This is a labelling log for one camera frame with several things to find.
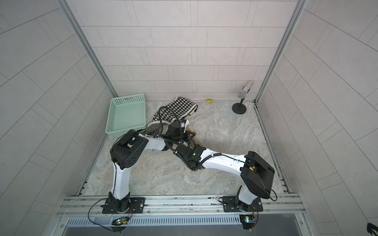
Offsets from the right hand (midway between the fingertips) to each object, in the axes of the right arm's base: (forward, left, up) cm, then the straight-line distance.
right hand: (193, 155), depth 85 cm
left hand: (+15, -3, -1) cm, 15 cm away
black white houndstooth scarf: (+40, +11, -1) cm, 41 cm away
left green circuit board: (-29, +33, +1) cm, 44 cm away
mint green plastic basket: (+37, +49, 0) cm, 61 cm away
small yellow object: (+47, -15, -4) cm, 50 cm away
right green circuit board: (-32, -24, -5) cm, 40 cm away
